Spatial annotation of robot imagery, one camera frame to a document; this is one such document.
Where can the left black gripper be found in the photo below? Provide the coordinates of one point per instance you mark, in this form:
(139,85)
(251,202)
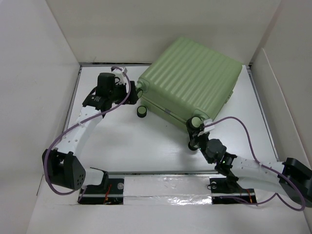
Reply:
(132,97)

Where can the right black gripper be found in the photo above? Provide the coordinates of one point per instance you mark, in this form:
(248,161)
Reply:
(193,136)

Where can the green hard-shell suitcase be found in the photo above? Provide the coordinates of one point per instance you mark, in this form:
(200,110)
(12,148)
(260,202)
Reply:
(188,84)

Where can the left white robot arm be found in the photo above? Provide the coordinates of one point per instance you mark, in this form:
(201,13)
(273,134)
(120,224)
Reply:
(61,163)

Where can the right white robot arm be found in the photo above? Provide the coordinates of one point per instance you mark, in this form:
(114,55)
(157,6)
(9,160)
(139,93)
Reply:
(290,178)

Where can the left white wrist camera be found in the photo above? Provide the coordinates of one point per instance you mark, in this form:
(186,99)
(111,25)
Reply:
(119,71)

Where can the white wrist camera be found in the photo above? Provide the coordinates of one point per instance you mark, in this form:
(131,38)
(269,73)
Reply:
(207,126)
(119,71)

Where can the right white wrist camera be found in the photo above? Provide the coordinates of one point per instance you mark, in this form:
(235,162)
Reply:
(207,126)

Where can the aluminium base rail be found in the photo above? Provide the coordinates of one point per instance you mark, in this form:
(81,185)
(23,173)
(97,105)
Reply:
(113,195)

